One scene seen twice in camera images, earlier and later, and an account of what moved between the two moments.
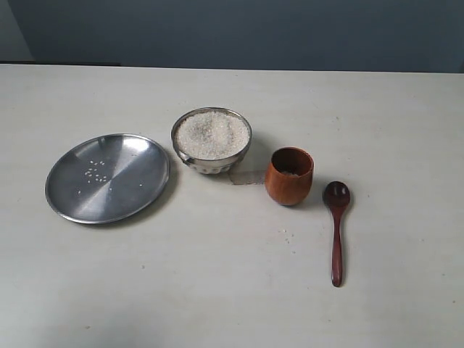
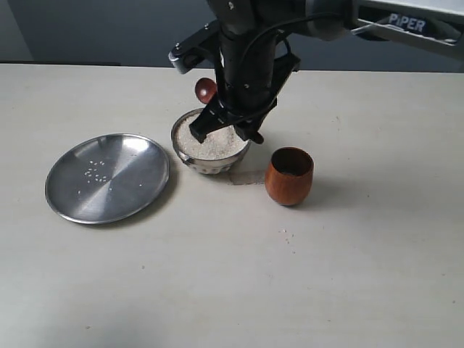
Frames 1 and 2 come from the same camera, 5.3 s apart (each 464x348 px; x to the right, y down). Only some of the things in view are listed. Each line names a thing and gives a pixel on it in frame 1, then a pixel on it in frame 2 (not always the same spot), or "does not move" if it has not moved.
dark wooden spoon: x=336 y=195 -> x=206 y=90
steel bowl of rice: x=211 y=141 does not move
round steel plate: x=106 y=178 does not move
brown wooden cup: x=289 y=176 does not move
